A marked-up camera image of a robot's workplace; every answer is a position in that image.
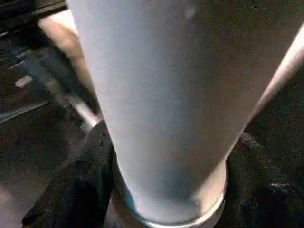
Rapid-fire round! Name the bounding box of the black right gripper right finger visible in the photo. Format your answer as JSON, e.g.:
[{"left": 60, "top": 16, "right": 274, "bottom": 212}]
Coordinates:
[{"left": 218, "top": 132, "right": 304, "bottom": 228}]

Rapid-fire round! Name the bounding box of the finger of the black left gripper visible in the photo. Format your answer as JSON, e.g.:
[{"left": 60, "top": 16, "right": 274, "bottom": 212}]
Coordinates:
[{"left": 24, "top": 45, "right": 103, "bottom": 129}]

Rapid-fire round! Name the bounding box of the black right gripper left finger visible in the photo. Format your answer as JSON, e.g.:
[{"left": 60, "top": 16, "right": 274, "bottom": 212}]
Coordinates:
[{"left": 21, "top": 121, "right": 116, "bottom": 228}]

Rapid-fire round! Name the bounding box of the white plastic table top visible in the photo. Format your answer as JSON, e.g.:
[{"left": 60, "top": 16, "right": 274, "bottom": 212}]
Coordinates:
[{"left": 37, "top": 9, "right": 304, "bottom": 228}]

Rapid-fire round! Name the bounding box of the white plastic table leg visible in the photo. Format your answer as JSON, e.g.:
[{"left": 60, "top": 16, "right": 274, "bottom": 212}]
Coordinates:
[{"left": 66, "top": 0, "right": 304, "bottom": 226}]

